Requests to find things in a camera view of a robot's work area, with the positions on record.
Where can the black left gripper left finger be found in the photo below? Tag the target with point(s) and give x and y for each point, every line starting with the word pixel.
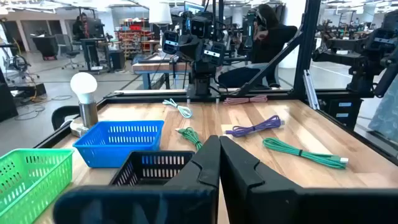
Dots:
pixel 199 174

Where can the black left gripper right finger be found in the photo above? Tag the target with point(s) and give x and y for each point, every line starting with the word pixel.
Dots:
pixel 242 180

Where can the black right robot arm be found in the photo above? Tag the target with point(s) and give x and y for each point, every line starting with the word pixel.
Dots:
pixel 202 81

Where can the black neighbouring station robot arm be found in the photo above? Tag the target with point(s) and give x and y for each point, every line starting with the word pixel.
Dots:
pixel 360 62

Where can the wooden workbench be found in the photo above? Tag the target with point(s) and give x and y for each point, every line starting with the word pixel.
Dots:
pixel 155 67

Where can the black plastic basket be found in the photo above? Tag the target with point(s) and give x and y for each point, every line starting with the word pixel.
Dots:
pixel 161 152

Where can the white lamp shade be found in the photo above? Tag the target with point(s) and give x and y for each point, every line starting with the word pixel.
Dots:
pixel 160 14

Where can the red parts shelf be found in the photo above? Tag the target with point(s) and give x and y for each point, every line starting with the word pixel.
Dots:
pixel 133 37

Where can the seated person with headset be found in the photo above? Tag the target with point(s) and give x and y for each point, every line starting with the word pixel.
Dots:
pixel 270 43

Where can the black standing desk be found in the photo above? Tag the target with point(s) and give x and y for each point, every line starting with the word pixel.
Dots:
pixel 90 53

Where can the blue plastic basket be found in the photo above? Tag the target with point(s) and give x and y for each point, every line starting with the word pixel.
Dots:
pixel 93 155

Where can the person at black desk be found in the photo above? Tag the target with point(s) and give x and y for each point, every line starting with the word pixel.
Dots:
pixel 80 28

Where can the aluminium profile bar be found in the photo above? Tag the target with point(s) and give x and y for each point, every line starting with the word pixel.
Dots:
pixel 311 90

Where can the white bulb on metal base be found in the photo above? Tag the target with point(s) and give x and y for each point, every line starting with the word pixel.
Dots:
pixel 83 85

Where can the black box with white labels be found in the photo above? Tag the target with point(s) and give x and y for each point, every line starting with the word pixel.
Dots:
pixel 332 109

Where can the grey office chair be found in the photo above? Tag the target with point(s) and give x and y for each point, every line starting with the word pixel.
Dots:
pixel 66 43

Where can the black chair back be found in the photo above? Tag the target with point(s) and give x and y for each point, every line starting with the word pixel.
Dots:
pixel 62 113

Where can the blue patterned cloth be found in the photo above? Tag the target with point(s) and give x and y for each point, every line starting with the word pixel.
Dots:
pixel 385 118

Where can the green plastic basket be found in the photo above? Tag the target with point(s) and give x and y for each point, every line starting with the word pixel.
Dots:
pixel 37 151

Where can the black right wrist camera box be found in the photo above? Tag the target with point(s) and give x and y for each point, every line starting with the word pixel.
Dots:
pixel 200 27

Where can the black metal rig frame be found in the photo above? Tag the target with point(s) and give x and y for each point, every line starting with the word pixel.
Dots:
pixel 306 46

